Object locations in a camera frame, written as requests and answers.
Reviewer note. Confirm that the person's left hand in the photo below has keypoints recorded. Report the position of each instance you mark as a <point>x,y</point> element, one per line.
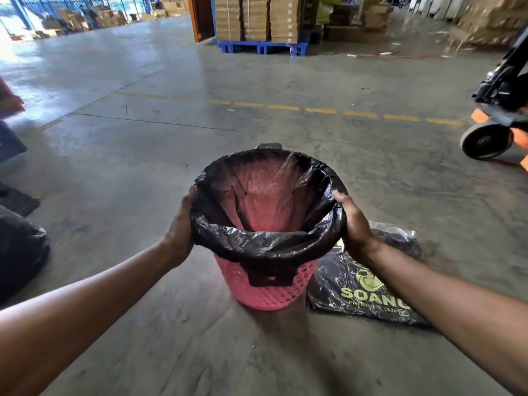
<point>180,233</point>

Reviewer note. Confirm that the person's right forearm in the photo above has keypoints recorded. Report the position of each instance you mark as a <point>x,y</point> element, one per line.
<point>453,309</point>

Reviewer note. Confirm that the pile of cardboard boxes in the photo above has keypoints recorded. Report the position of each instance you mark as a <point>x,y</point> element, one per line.
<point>82,18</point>

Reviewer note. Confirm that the orange pallet jack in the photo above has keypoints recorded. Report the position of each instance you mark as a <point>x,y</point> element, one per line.
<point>501,103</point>

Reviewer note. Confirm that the black printed plastic bag pack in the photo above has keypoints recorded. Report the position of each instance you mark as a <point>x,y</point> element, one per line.
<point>363,288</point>

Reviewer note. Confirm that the stack of cardboard boxes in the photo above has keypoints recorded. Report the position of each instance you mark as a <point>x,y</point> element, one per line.
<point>258,18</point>

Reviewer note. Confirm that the blue metal fence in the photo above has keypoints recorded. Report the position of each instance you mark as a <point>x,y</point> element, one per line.
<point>78,4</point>

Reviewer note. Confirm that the full black garbage bag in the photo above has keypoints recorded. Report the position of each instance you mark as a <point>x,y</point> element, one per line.
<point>18,255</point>

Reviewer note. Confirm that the blue plastic pallet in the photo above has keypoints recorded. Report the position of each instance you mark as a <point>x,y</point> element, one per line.
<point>264,47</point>

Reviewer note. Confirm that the person's left forearm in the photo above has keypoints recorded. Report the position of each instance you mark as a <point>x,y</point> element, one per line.
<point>82,309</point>

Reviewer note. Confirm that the person's right hand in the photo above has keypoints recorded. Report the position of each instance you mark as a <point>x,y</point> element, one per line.
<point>357,230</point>

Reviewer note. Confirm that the black plastic bin liner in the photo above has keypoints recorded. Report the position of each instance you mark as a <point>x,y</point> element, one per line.
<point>264,243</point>

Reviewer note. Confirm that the person's right thumb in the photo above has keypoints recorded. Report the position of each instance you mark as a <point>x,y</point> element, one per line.
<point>343,200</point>

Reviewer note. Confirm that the pink plastic waste basket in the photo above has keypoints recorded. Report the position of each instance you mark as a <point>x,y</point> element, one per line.
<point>268,284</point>

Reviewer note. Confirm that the orange door frame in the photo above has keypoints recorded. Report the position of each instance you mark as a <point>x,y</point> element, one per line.
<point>198,16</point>

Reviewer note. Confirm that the wrapped pallet of cardboard boxes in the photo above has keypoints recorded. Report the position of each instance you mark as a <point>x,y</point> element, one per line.
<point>491,20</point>

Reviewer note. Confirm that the person's left thumb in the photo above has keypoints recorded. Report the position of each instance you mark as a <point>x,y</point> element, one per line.
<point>189,198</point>

